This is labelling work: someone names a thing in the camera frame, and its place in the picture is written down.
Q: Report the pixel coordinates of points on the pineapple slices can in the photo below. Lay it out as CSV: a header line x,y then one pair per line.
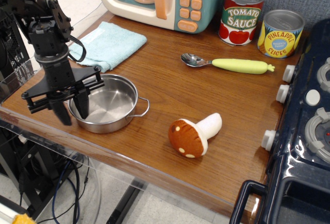
x,y
280,33

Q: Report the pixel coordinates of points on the tomato sauce can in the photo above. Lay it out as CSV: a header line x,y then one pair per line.
x,y
239,20

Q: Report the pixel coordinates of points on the toy microwave oven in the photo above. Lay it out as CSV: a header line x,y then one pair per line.
x,y
165,2

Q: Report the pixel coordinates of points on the spoon with green handle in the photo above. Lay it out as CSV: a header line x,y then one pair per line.
x,y
229,64

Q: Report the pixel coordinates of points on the light blue folded cloth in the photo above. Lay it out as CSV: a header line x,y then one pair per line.
x,y
109,45

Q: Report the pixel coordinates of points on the black table leg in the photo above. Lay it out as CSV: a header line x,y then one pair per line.
x,y
124,205

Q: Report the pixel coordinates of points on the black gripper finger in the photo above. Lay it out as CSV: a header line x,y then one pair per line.
x,y
81,101
61,112

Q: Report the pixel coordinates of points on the yellow object bottom left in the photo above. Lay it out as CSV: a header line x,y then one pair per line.
x,y
22,219

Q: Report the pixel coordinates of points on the plush brown mushroom toy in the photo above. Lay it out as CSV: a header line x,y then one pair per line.
x,y
191,139

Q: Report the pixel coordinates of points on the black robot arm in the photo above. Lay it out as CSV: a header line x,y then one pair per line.
x,y
48,29

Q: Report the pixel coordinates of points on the silver metal pot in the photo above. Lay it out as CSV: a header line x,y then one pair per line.
x,y
112,106

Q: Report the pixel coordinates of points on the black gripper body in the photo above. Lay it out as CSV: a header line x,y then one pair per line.
x,y
61,82

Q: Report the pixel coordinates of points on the dark blue toy stove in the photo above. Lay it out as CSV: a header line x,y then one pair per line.
x,y
297,185

